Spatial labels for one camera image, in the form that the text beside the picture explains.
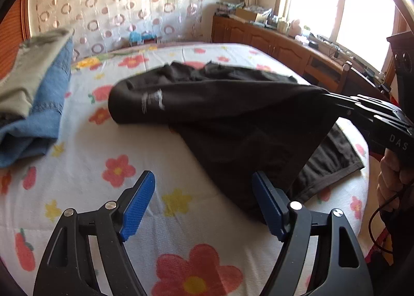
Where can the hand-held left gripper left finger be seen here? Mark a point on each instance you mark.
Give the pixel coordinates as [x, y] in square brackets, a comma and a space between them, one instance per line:
[139, 202]

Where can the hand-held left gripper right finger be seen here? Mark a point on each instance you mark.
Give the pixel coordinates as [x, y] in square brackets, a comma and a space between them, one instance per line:
[267, 202]

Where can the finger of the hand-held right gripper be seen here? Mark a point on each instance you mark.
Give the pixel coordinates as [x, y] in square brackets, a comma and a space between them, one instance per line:
[359, 101]
[355, 115]

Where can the person's right forearm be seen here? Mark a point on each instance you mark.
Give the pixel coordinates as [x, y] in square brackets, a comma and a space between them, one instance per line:
[399, 231]

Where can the khaki pants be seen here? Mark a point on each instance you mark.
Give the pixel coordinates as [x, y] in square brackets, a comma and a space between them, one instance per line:
[22, 69]

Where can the person's right hand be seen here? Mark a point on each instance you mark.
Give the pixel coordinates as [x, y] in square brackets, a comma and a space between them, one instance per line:
[391, 176]

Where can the floral bed sheet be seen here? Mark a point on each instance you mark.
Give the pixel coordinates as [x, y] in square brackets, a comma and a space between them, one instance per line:
[97, 140]

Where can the wooden cabinet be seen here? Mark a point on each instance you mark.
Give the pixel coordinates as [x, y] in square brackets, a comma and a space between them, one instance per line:
[284, 47]

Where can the blue jeans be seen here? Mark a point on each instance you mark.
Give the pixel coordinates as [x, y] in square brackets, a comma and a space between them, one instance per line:
[45, 115]

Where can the cardboard box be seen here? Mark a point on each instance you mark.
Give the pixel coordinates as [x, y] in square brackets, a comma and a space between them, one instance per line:
[247, 14]

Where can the blue toy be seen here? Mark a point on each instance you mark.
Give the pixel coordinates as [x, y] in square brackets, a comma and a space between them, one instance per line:
[142, 38]

